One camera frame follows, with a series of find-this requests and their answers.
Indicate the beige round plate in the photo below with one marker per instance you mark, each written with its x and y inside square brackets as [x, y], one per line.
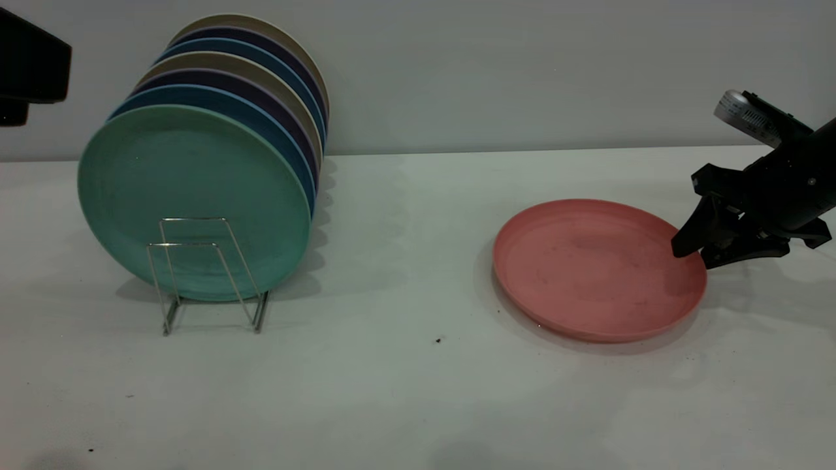
[261, 70]
[287, 34]

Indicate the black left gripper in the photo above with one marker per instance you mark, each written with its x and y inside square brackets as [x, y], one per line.
[32, 65]

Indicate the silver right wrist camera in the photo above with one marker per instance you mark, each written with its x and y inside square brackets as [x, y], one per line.
[751, 117]

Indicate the green round plate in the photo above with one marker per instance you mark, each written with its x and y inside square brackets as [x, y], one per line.
[189, 189]

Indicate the dark purple round plate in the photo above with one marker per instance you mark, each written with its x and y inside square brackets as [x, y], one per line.
[281, 108]
[281, 44]

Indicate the blue round plate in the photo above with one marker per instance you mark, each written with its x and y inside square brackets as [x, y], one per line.
[274, 124]
[274, 57]

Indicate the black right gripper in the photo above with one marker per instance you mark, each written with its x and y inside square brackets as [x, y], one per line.
[771, 196]

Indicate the pink round plate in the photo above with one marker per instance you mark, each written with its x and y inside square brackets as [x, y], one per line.
[588, 274]

